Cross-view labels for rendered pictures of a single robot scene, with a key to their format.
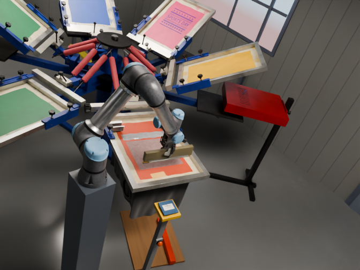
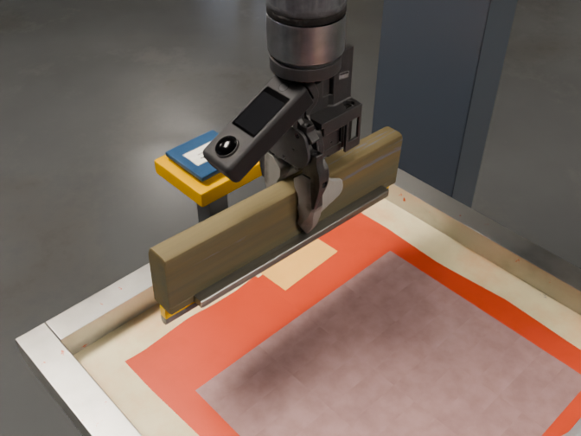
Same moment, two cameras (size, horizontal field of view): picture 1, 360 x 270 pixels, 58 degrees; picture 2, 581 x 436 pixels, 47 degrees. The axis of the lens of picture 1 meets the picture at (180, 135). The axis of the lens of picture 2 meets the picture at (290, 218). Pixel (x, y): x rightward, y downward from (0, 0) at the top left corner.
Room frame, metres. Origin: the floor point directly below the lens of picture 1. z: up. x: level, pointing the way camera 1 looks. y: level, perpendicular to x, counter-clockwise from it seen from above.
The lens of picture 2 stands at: (2.29, -0.03, 1.60)
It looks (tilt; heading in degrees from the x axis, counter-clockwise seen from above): 40 degrees down; 174
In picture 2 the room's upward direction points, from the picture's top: straight up
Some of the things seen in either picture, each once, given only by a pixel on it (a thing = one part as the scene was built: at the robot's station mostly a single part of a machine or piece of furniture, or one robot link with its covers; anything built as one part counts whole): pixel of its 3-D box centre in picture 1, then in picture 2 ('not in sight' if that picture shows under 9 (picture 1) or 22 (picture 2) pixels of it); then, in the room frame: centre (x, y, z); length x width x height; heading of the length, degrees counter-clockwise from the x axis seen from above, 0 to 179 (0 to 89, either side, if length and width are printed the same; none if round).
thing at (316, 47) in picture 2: not in sight; (303, 32); (1.69, 0.05, 1.32); 0.08 x 0.08 x 0.05
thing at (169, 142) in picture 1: (169, 139); (309, 104); (1.69, 0.06, 1.24); 0.09 x 0.08 x 0.12; 127
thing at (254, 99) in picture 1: (253, 103); not in sight; (2.92, -0.59, 1.06); 0.61 x 0.46 x 0.12; 97
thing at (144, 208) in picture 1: (159, 195); not in sight; (1.67, 0.00, 0.74); 0.45 x 0.03 x 0.43; 127
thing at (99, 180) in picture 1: (93, 171); not in sight; (1.20, 0.37, 1.25); 0.15 x 0.15 x 0.10
